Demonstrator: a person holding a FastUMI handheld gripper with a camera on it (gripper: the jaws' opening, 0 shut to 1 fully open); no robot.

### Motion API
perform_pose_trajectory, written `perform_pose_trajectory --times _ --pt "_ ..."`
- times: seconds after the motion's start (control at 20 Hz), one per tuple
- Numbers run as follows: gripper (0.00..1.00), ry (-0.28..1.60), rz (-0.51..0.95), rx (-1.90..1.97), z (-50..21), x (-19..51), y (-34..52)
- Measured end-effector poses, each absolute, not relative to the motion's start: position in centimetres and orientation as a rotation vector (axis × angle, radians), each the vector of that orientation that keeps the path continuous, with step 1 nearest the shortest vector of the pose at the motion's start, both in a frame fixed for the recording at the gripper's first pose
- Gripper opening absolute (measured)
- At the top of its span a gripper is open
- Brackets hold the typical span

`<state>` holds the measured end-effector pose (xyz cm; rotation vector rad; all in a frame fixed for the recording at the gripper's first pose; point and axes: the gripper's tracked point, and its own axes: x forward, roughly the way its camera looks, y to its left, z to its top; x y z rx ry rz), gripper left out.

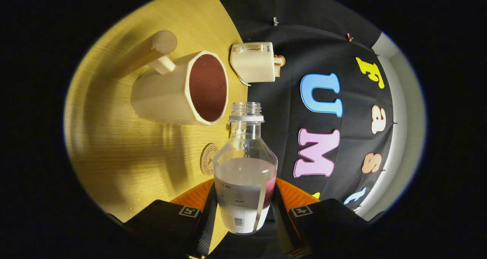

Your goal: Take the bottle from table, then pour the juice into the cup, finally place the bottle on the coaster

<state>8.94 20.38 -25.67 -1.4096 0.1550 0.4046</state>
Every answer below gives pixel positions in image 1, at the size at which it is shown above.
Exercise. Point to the round wooden coaster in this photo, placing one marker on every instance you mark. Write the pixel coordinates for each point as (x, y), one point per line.
(207, 160)

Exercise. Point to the black backdrop cloth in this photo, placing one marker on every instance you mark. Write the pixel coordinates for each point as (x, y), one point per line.
(289, 34)

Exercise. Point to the copper clip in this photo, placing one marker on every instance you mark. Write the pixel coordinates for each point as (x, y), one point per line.
(349, 37)

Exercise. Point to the wooden table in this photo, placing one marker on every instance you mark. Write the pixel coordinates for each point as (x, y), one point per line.
(114, 152)

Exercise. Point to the cream toaster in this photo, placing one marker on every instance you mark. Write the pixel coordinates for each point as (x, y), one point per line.
(251, 63)

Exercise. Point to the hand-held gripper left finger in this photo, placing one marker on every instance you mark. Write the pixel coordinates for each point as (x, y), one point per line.
(208, 228)

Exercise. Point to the toast slice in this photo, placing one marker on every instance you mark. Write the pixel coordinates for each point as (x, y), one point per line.
(279, 60)
(278, 70)

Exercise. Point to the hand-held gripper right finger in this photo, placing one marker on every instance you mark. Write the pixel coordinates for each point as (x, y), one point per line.
(283, 228)

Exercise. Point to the clear juice bottle white label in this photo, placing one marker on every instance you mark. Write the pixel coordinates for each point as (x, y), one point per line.
(243, 175)

